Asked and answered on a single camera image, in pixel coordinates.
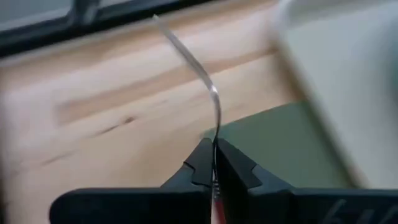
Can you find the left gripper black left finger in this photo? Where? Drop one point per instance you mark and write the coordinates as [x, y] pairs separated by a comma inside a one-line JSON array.
[[186, 186]]

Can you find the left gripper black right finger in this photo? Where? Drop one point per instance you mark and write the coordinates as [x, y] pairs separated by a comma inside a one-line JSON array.
[[248, 193]]

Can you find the beige plastic tray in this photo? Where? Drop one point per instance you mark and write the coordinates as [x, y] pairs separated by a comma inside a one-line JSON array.
[[342, 77]]

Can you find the olive green mat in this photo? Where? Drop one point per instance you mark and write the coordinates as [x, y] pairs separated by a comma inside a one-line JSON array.
[[280, 146]]

